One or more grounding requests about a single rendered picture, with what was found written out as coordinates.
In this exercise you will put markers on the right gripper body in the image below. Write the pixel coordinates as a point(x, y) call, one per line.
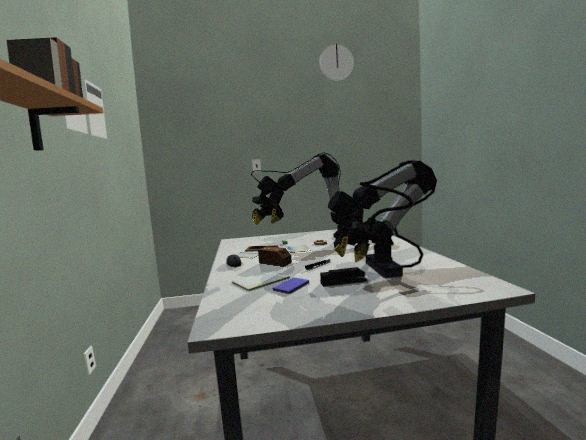
point(268, 208)

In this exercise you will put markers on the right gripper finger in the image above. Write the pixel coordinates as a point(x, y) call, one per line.
point(257, 217)
point(273, 217)

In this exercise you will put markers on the blue flat rectangular block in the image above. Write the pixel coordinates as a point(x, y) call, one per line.
point(290, 285)

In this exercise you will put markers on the black computer mouse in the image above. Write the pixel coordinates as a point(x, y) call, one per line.
point(233, 260)

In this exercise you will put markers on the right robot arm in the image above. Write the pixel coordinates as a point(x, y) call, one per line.
point(329, 172)

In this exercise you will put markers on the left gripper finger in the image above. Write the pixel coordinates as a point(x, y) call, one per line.
point(340, 249)
point(357, 252)

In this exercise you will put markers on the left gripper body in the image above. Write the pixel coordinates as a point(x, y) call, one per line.
point(354, 236)

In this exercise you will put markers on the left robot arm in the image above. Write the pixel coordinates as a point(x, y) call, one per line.
point(383, 228)

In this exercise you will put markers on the brown wooden block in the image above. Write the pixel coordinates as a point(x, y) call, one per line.
point(274, 256)

